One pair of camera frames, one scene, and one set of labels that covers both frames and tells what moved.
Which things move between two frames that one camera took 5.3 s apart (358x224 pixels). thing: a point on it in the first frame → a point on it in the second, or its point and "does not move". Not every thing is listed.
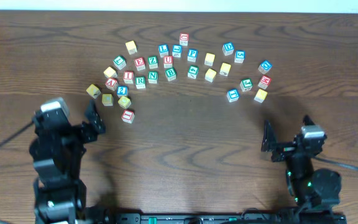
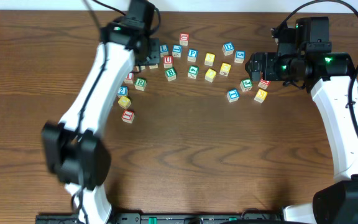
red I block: x=128 y=77 does not move
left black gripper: x=81 y=132 → x=151 y=51
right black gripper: x=286 y=149 → x=258 y=66
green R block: x=140 y=81 does not move
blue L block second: x=176 y=50 does not move
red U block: x=168 y=61 does not move
